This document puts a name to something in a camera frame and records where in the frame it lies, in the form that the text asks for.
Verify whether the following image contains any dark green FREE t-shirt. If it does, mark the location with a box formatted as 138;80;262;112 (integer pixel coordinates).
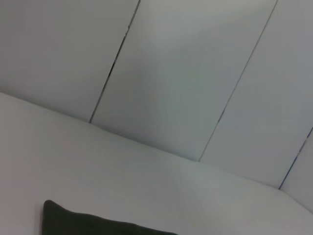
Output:
42;199;179;235

